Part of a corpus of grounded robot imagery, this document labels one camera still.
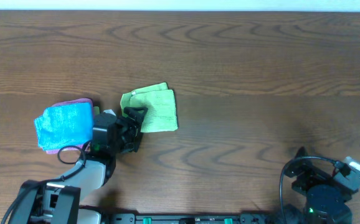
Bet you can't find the blue folded microfiber cloth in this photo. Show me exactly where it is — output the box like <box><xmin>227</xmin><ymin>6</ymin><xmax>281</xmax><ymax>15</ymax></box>
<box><xmin>34</xmin><ymin>103</ymin><xmax>93</xmax><ymax>151</ymax></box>

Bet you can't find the green folded cloth in stack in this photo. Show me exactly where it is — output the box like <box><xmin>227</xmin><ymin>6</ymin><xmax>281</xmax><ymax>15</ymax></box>
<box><xmin>93</xmin><ymin>106</ymin><xmax>100</xmax><ymax>116</ymax></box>

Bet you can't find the green microfiber cloth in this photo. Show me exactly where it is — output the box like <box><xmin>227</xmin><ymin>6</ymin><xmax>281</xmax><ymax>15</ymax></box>
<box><xmin>120</xmin><ymin>82</ymin><xmax>178</xmax><ymax>133</ymax></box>

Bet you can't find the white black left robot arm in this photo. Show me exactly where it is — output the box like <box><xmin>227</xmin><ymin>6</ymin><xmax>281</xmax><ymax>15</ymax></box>
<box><xmin>2</xmin><ymin>107</ymin><xmax>148</xmax><ymax>224</ymax></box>

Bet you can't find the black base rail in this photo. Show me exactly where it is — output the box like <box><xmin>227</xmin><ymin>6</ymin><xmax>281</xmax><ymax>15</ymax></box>
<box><xmin>77</xmin><ymin>207</ymin><xmax>293</xmax><ymax>224</ymax></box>

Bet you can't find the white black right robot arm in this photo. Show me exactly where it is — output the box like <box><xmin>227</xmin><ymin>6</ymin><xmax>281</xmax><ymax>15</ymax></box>
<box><xmin>279</xmin><ymin>146</ymin><xmax>353</xmax><ymax>224</ymax></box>

